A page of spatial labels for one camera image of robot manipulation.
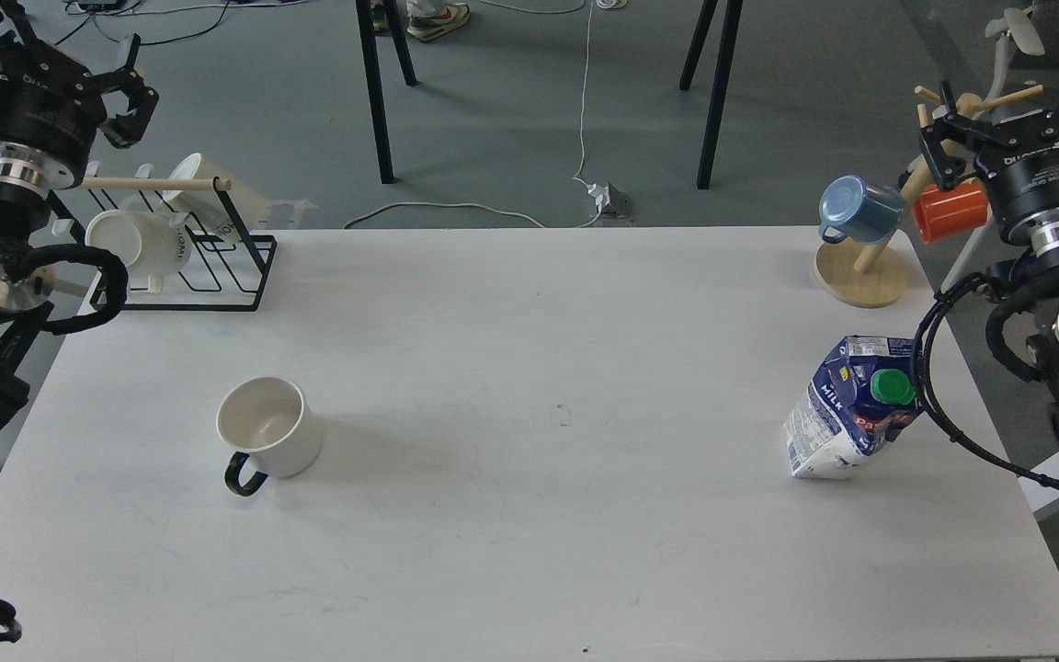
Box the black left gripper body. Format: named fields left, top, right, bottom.
left=0, top=43, right=107, bottom=169

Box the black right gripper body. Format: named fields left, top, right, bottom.
left=975, top=110, right=1059, bottom=245

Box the blue white milk carton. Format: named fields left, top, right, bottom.
left=780, top=335, right=923, bottom=479

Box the white mug black handle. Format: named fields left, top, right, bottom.
left=215, top=376, right=324, bottom=497

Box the orange mug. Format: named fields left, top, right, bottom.
left=912, top=177, right=989, bottom=245

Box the grey office chair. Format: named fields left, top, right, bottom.
left=939, top=0, right=1059, bottom=296

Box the white mug lying front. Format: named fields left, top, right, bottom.
left=85, top=210, right=194, bottom=296

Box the blue mug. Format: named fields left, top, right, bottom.
left=818, top=175, right=907, bottom=245

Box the white mug hanging rear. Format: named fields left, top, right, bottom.
left=161, top=153, right=268, bottom=243

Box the wooden mug tree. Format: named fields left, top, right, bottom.
left=814, top=85, right=1043, bottom=307

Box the black table leg right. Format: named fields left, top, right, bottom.
left=679, top=1, right=744, bottom=191

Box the black table leg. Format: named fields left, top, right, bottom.
left=679, top=1, right=744, bottom=191
left=353, top=1, right=419, bottom=185

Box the black table leg left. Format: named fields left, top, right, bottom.
left=353, top=1, right=419, bottom=185

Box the white sneaker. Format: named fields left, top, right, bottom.
left=406, top=1, right=472, bottom=43

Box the white power plug adapter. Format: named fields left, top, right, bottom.
left=586, top=183, right=632, bottom=221

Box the black wire mug rack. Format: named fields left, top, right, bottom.
left=51, top=162, right=279, bottom=314

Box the white power cable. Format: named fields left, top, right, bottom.
left=343, top=0, right=626, bottom=230

